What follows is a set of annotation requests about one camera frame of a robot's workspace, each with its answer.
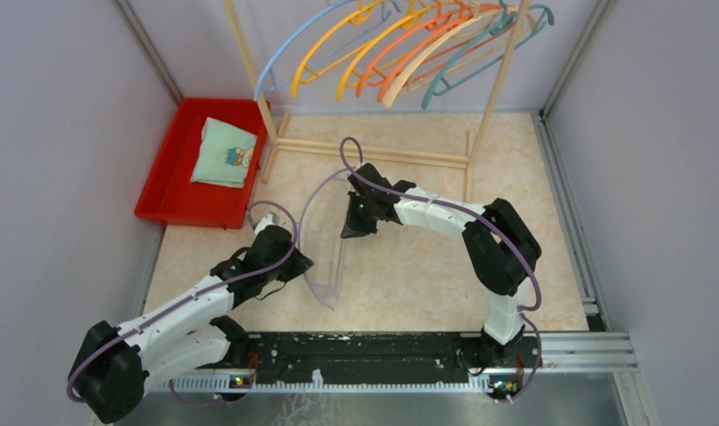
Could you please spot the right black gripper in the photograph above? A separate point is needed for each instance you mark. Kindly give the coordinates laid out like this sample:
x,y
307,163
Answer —
x,y
352,228

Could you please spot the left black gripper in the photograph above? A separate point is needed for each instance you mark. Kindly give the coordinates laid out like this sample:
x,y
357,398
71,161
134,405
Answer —
x,y
300,264

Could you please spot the purple hanger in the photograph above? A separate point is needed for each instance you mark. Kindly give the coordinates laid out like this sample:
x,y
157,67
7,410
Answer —
x,y
319,223

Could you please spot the yellow hanger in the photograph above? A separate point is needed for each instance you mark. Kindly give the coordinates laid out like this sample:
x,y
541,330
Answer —
x,y
375,62
340,33

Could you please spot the teal hanger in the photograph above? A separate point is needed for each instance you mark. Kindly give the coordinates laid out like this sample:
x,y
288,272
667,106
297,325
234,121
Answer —
x,y
486,48

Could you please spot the blue hanger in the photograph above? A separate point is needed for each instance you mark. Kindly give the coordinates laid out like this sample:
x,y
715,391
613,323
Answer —
x,y
267,81

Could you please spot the orange hanger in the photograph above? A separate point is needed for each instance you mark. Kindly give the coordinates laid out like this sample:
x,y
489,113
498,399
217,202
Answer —
x,y
461,13
410,62

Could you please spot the cream hanger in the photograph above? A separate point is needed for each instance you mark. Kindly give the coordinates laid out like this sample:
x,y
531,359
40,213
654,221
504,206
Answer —
x,y
462,43

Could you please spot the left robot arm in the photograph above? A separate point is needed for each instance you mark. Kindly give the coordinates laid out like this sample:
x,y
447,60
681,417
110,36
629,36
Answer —
x,y
116,366

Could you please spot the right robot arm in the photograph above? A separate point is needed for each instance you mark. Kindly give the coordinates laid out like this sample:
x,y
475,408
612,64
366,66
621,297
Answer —
x,y
502,250

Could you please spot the wooden hanger rack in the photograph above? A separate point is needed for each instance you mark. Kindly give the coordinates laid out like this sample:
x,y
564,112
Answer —
x,y
466,161

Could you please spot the red plastic tray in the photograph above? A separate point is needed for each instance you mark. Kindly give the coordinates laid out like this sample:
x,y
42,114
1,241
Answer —
x,y
170,198

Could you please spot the light green cloth pouch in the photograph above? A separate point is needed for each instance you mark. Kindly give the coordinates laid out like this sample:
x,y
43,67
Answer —
x,y
225,154

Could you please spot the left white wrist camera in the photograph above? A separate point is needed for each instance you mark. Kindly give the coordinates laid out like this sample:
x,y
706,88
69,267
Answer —
x,y
266,220

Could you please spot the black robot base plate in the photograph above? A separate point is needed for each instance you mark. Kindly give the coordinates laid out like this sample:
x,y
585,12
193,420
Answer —
x,y
382,358

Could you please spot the grey cable duct rail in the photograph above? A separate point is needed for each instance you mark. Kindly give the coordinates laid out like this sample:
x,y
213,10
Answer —
x,y
560,353

